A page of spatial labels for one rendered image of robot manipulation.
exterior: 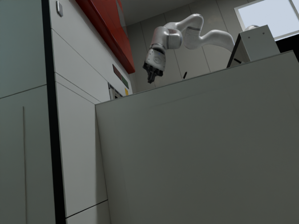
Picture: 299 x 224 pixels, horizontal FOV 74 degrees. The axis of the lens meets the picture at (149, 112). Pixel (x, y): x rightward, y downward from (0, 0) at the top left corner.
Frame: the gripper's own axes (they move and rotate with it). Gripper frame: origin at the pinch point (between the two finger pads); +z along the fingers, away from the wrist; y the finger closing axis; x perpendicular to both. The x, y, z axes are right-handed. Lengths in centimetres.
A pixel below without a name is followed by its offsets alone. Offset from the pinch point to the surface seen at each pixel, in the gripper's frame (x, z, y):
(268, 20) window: 42, -208, 161
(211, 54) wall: 98, -161, 114
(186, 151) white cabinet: -25.7, 38.5, 6.6
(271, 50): -42.2, 1.9, 24.0
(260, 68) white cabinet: -42.1, 12.7, 18.2
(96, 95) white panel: -7.9, 23.2, -21.0
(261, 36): -41.6, -3.1, 20.7
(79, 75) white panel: -15.9, 22.9, -28.0
